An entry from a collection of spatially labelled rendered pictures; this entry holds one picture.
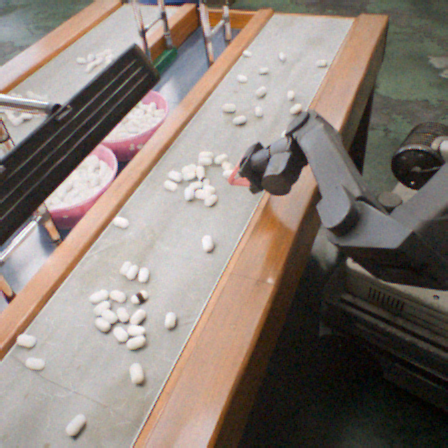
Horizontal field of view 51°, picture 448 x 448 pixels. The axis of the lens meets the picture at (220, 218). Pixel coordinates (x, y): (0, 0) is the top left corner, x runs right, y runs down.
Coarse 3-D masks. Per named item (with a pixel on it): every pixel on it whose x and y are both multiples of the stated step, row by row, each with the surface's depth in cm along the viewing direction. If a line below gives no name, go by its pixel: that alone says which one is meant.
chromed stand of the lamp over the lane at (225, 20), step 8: (200, 0) 137; (200, 8) 139; (224, 8) 152; (208, 16) 141; (224, 16) 154; (208, 24) 142; (224, 24) 155; (208, 32) 143; (224, 32) 158; (208, 40) 145; (224, 40) 160; (208, 48) 147; (208, 56) 149; (208, 64) 151
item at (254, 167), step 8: (256, 144) 99; (256, 152) 96; (264, 152) 93; (248, 160) 95; (256, 160) 94; (264, 160) 93; (248, 168) 95; (256, 168) 94; (264, 168) 93; (248, 176) 94; (256, 176) 95; (256, 184) 95; (256, 192) 96
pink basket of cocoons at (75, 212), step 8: (96, 152) 125; (104, 152) 123; (104, 160) 124; (112, 160) 120; (112, 168) 121; (112, 176) 113; (96, 192) 109; (88, 200) 108; (96, 200) 111; (56, 208) 107; (64, 208) 107; (72, 208) 108; (80, 208) 109; (88, 208) 111; (56, 216) 110; (72, 216) 111; (80, 216) 112; (64, 224) 113; (72, 224) 114
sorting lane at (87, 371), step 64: (256, 64) 151; (192, 128) 129; (256, 128) 126; (128, 256) 98; (192, 256) 96; (64, 320) 88; (128, 320) 87; (192, 320) 85; (0, 384) 80; (64, 384) 79; (128, 384) 78
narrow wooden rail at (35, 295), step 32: (256, 32) 164; (224, 64) 148; (192, 96) 136; (160, 128) 126; (128, 192) 110; (96, 224) 102; (64, 256) 96; (32, 288) 91; (0, 320) 87; (32, 320) 89; (0, 352) 83
